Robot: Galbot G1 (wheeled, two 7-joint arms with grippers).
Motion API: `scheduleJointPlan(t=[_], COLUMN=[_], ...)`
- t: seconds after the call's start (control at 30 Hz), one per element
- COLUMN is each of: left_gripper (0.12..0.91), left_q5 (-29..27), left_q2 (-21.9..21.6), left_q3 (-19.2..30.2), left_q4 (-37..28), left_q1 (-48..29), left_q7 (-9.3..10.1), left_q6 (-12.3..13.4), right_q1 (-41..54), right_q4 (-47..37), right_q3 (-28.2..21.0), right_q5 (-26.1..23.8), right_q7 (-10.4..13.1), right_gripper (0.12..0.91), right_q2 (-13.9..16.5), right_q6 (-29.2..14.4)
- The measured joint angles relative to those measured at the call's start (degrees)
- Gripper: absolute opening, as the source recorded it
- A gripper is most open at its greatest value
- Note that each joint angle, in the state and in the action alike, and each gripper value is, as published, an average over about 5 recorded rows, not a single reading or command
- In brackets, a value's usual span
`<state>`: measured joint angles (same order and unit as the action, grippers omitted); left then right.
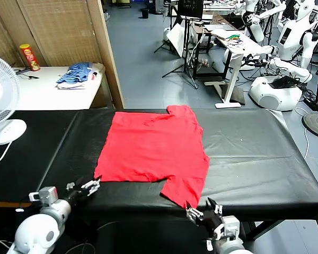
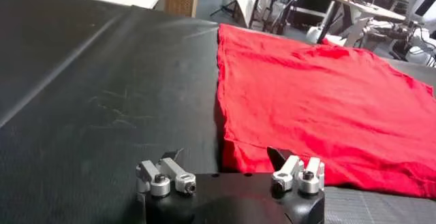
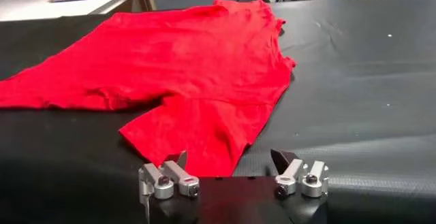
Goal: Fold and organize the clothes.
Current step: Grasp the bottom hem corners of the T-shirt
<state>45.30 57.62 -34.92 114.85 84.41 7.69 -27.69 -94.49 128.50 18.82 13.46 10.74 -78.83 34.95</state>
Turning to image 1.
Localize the white floor cable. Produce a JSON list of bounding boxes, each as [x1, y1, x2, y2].
[[294, 107, 311, 159]]

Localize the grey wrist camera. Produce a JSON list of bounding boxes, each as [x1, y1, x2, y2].
[[219, 215, 241, 240], [28, 186, 59, 206]]

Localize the thin black cable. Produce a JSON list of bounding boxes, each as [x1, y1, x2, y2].
[[14, 68, 40, 80]]

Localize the white table fan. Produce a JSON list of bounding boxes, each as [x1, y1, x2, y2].
[[0, 52, 28, 146]]

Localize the black leather table cover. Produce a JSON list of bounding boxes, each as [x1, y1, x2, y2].
[[0, 110, 79, 207], [31, 107, 318, 222]]

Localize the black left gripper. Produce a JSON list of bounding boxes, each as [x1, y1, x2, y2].
[[64, 178, 101, 207]]

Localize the red chips can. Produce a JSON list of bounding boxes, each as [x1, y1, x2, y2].
[[19, 43, 41, 71]]

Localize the black monitor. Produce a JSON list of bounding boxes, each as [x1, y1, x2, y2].
[[179, 0, 204, 19]]

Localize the wooden folding screen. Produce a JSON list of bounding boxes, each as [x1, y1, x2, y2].
[[0, 0, 125, 110]]

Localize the black round-base stand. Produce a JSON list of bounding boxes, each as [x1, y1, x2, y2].
[[302, 23, 318, 140]]

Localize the silver laptop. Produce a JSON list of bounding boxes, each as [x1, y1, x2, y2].
[[204, 23, 233, 31]]

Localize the white side table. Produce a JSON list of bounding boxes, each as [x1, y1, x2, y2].
[[12, 62, 114, 111]]

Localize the white leaning board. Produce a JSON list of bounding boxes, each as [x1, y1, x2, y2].
[[167, 22, 188, 58]]

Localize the white fan cable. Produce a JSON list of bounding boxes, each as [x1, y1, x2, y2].
[[0, 141, 14, 170]]

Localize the white humanoid robot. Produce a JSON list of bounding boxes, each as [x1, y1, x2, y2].
[[249, 0, 318, 111], [241, 0, 287, 43]]

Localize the black tripod stand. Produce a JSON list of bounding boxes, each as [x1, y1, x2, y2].
[[161, 14, 199, 89], [153, 5, 175, 53]]

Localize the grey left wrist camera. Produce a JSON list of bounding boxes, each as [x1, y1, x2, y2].
[[28, 186, 59, 206]]

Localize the blue striped folded garment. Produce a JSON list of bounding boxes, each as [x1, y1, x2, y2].
[[55, 62, 94, 85]]

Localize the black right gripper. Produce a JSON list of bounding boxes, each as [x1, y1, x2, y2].
[[185, 197, 225, 240]]

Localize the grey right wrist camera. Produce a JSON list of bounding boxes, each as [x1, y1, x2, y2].
[[219, 215, 241, 240]]

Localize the red t-shirt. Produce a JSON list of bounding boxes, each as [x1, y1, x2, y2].
[[93, 104, 211, 210]]

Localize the white standing desk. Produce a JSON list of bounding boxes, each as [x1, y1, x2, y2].
[[204, 25, 271, 109]]

